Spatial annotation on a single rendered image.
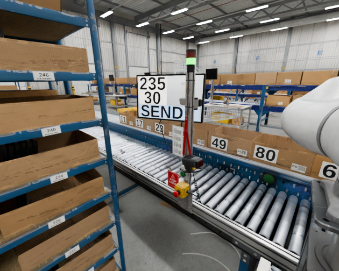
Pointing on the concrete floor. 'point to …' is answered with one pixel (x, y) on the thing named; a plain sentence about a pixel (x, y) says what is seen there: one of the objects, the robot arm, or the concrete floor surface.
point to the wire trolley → (221, 114)
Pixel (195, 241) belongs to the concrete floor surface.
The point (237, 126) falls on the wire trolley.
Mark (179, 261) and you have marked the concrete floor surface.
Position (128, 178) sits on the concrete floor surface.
